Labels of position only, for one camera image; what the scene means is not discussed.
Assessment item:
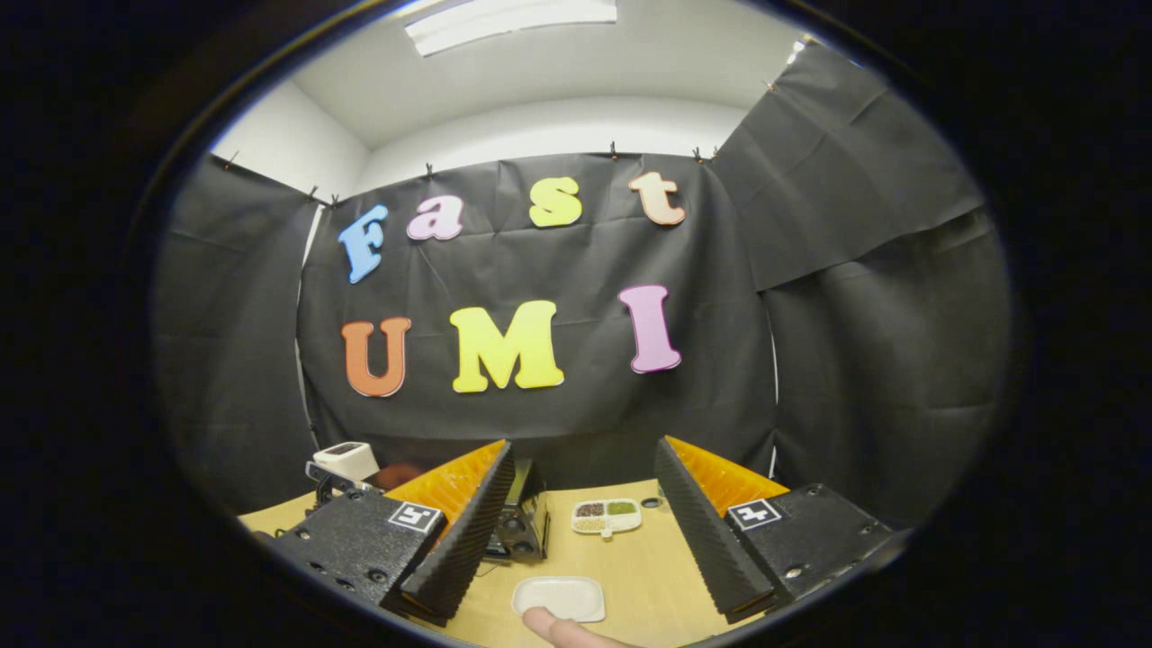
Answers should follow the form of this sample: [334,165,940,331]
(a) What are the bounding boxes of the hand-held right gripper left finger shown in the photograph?
[268,438,518,628]

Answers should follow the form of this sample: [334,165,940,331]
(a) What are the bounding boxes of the long ceiling light panel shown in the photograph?
[402,0,619,57]

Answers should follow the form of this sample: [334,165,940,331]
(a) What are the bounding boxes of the white divided snack plate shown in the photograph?
[571,498,644,539]

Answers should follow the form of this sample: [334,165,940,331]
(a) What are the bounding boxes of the white toaster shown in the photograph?
[312,441,381,482]

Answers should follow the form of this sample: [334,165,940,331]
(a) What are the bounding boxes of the black electric oven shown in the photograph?
[369,457,552,565]

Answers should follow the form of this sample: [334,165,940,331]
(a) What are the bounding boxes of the white rectangular plate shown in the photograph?
[511,576,607,624]

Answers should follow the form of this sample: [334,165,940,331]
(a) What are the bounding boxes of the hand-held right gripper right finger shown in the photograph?
[654,436,894,625]

